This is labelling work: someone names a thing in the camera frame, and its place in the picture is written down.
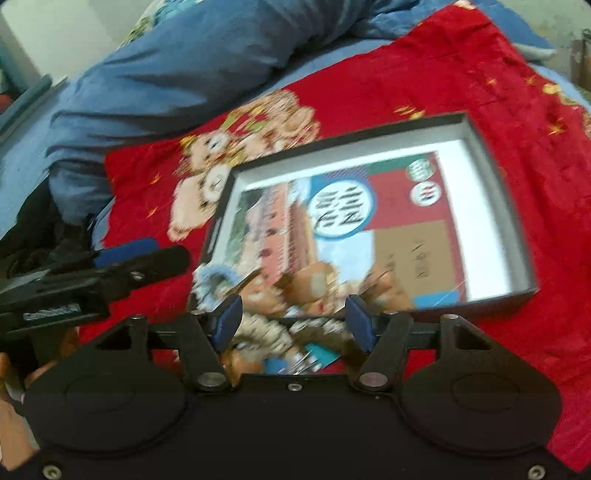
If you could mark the beige knitted pouch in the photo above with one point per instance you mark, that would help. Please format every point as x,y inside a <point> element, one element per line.
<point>258,330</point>

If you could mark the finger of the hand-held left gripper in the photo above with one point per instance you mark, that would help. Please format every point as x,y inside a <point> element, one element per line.
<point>159,265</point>
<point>129,249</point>

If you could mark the black shallow cardboard box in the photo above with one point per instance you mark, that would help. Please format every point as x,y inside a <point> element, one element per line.
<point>498,194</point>

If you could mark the blue knitted pouch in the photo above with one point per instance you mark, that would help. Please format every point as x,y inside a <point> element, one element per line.
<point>210,284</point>

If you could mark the brown plush toy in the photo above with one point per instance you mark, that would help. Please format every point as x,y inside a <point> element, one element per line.
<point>318,284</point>

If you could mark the teal printed card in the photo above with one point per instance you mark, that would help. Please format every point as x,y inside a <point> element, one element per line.
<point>319,360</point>

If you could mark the teal furniture edge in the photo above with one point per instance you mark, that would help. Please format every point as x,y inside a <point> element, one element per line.
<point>25,99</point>

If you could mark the brown cardboard box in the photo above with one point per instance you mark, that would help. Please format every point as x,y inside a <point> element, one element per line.
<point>581,62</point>

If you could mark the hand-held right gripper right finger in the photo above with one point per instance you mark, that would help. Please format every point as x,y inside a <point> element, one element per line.
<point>359,323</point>

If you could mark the blue duvet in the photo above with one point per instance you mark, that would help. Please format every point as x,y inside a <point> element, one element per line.
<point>194,60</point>

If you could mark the red bear printed blanket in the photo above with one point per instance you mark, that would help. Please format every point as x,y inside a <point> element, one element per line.
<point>461,78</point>

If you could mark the dark cloth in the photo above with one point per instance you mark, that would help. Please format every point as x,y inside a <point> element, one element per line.
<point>27,240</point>

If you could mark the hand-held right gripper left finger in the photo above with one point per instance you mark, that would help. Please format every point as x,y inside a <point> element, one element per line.
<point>227,323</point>

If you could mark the colourful printed sheet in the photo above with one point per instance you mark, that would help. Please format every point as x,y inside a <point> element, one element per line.
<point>351,221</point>

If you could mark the person's left hand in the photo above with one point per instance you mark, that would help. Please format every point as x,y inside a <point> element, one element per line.
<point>11,415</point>

